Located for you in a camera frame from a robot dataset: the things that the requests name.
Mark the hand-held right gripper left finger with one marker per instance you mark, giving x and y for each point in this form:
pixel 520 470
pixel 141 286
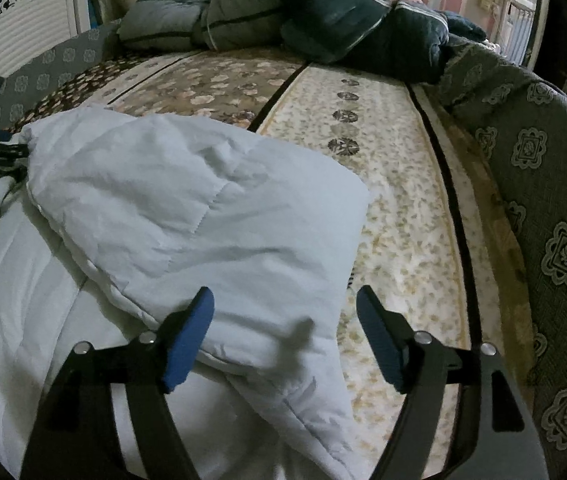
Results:
pixel 188 340

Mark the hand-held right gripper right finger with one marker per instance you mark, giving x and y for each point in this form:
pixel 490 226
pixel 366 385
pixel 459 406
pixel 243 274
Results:
pixel 381 340

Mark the white padded jacket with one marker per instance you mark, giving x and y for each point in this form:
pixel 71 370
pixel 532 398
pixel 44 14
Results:
pixel 163 210

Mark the grey medallion patterned cloth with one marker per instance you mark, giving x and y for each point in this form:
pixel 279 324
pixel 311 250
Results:
pixel 563 185
pixel 48 75

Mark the floral patterned blanket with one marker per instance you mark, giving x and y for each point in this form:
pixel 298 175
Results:
pixel 398 210

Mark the dark green grey quilt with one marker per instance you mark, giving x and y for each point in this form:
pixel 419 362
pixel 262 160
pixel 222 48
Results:
pixel 323 15

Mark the white door frame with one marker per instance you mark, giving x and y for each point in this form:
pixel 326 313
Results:
pixel 521 15

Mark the wall socket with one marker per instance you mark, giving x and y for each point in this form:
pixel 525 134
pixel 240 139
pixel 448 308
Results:
pixel 488 1

